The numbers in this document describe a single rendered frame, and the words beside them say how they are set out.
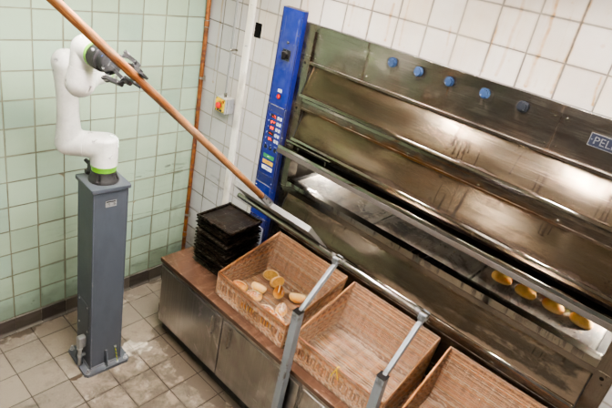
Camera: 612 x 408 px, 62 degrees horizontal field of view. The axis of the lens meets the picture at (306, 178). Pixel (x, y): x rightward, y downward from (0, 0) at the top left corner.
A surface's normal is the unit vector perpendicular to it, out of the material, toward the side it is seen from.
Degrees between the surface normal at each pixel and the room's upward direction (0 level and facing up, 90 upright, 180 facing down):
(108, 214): 90
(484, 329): 70
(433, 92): 90
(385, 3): 90
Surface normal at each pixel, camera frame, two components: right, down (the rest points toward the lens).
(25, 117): 0.73, 0.40
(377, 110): -0.56, -0.13
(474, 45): -0.66, 0.19
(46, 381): 0.18, -0.90
